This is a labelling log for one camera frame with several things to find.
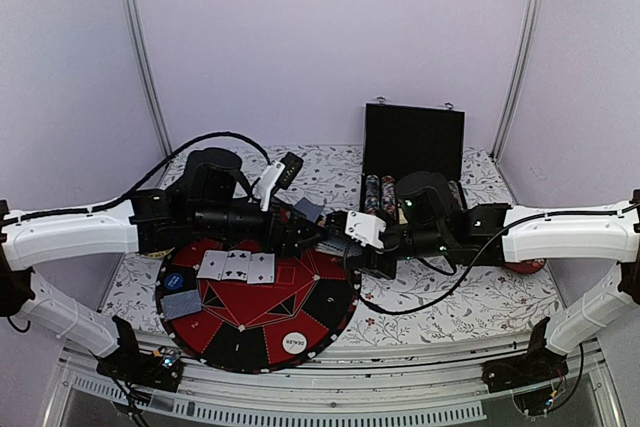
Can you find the right aluminium corner post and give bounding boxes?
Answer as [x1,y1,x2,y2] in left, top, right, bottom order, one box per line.
[490,0,542,164]

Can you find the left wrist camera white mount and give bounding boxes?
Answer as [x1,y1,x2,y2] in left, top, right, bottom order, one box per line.
[254,152,303,212]

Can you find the single blue playing card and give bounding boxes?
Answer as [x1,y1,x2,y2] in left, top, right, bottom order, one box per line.
[294,198,324,222]

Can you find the face-up clubs playing card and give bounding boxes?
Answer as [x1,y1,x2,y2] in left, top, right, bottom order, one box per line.
[221,250,251,282]

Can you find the left aluminium corner post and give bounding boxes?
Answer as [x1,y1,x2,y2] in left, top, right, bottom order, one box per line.
[122,0,173,156]

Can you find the black poker chip case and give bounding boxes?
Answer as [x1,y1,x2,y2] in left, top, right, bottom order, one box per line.
[360,103,465,210]

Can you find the white dealer button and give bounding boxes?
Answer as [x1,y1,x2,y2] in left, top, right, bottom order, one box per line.
[282,331,308,355]

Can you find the round red black poker mat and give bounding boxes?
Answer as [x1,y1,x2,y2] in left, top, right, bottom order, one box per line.
[155,225,358,374]

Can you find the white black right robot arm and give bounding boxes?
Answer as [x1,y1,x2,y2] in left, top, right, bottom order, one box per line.
[344,172,639,383]

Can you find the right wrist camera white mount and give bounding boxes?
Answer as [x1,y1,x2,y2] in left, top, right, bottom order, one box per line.
[344,211,386,249]

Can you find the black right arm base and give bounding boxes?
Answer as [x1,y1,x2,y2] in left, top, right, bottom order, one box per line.
[481,352,569,393]

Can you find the aluminium corner post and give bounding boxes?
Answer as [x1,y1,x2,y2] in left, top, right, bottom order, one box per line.
[122,0,173,156]
[490,0,542,164]

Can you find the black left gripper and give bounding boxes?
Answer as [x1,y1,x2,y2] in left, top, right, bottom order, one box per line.
[193,195,331,259]

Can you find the red floral round tin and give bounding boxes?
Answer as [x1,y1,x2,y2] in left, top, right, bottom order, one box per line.
[505,259,546,275]

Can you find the poker chip row far left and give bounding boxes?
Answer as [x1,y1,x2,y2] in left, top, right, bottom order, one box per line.
[363,174,381,215]

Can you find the poker chip row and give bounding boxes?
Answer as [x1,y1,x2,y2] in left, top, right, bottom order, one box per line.
[363,174,381,215]
[448,180,467,210]
[380,175,397,216]

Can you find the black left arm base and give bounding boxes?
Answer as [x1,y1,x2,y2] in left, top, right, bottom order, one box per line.
[97,346,184,393]

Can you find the woven bamboo fan mat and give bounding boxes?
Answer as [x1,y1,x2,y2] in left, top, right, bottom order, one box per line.
[143,248,174,259]

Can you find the blue checkered card deck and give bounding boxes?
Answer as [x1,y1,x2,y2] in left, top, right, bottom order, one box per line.
[315,239,362,257]

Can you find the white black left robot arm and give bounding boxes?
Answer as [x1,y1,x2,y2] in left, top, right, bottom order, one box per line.
[1,138,321,381]

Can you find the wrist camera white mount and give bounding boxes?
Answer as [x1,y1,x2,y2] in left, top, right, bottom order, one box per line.
[254,152,303,212]
[344,211,386,249]

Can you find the blue small blind button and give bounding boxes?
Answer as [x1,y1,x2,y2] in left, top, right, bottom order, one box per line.
[163,273,184,292]

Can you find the poker chip row far right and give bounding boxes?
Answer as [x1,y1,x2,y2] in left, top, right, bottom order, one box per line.
[448,180,467,210]

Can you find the face-up diamonds playing card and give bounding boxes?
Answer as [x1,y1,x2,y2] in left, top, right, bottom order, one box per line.
[197,250,227,280]

